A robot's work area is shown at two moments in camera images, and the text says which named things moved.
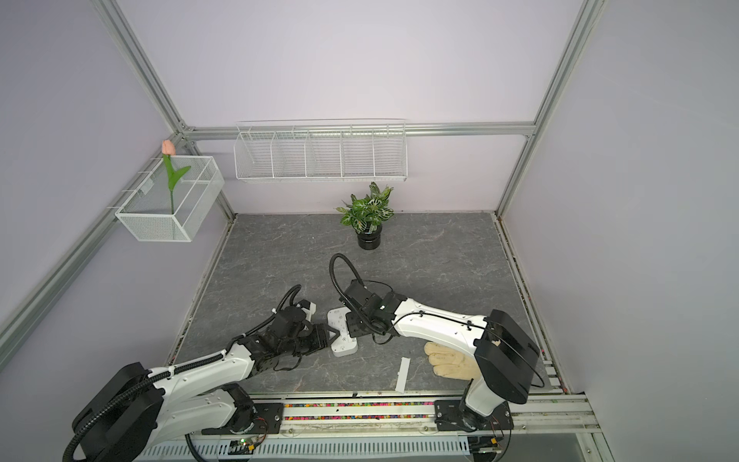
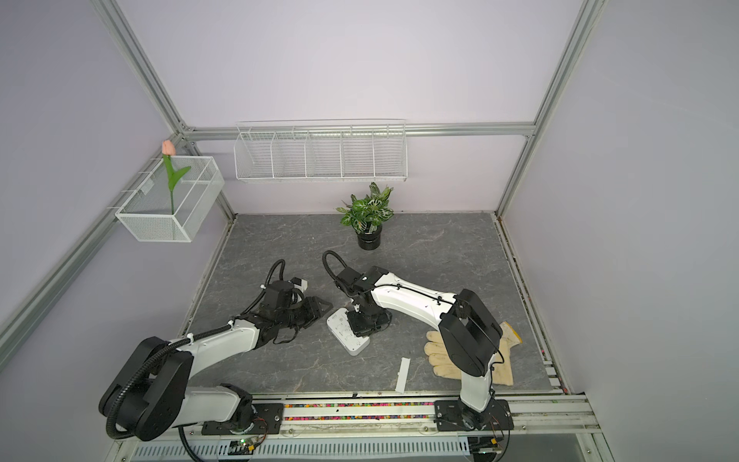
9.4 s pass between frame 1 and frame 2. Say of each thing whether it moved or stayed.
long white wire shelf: stayed
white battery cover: stayed
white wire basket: stayed
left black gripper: moved
